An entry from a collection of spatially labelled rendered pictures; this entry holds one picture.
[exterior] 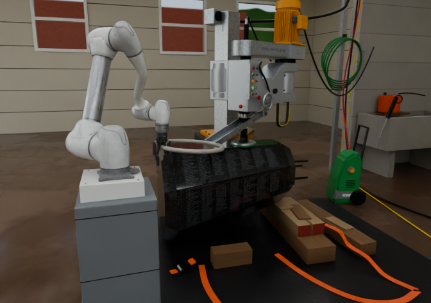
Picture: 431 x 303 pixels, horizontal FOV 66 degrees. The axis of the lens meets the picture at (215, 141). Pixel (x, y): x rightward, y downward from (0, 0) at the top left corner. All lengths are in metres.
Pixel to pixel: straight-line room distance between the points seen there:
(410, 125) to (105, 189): 4.31
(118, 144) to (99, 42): 0.60
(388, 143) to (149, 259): 3.84
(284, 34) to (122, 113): 6.14
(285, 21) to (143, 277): 2.47
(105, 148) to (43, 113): 7.14
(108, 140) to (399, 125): 4.09
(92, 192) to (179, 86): 7.30
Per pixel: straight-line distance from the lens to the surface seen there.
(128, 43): 1.96
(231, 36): 3.58
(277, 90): 3.09
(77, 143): 1.94
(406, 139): 5.24
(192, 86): 8.99
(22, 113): 8.99
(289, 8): 3.34
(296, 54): 3.33
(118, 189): 1.78
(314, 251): 2.74
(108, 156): 1.80
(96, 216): 1.77
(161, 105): 2.22
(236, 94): 2.77
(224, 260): 2.61
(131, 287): 1.97
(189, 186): 2.52
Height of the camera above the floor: 1.45
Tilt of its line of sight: 12 degrees down
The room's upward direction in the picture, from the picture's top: straight up
